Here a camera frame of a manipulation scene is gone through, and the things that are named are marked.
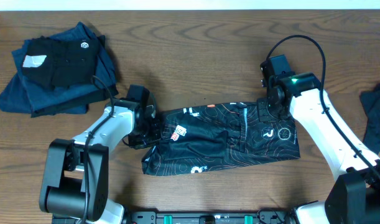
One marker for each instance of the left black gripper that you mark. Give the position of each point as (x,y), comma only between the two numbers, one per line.
(151,130)

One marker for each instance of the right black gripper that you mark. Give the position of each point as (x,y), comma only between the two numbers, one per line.
(264,110)

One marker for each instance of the black jersey with orange lines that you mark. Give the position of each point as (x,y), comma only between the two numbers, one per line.
(218,137)

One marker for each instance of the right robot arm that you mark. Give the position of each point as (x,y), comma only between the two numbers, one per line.
(355,196)

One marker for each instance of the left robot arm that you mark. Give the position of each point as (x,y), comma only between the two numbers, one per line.
(75,184)

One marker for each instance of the dark garment at right edge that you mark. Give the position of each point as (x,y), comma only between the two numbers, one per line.
(370,101)

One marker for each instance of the black folded shirt on stack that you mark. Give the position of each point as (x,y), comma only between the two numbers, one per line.
(55,63)

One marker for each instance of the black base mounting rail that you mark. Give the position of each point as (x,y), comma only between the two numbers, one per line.
(264,216)

